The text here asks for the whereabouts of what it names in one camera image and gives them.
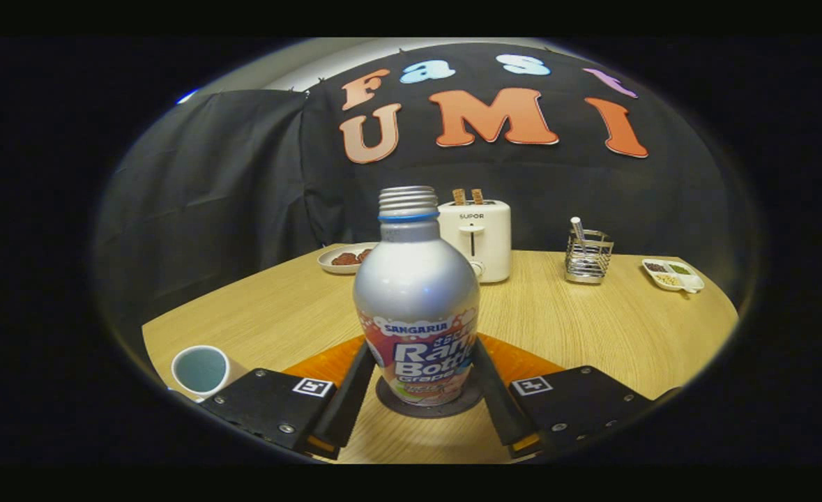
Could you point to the dark brown round coaster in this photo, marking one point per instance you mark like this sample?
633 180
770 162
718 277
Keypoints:
473 399

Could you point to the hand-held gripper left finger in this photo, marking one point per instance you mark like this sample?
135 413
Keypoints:
348 408

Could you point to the white cup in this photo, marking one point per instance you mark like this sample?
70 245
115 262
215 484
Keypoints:
201 371

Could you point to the white toaster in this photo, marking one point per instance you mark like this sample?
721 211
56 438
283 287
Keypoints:
491 240

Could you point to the small white plate with food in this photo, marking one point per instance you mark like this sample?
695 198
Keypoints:
344 259

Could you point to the white divided snack tray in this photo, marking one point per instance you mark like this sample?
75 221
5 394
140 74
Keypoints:
672 274

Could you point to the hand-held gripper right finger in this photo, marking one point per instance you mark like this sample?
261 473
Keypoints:
501 411

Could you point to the wooden table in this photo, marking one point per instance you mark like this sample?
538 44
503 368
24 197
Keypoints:
578 335

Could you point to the silver juice bottle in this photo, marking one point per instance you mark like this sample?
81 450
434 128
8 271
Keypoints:
416 293

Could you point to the toast slice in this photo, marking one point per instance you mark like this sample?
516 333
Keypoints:
477 196
459 196

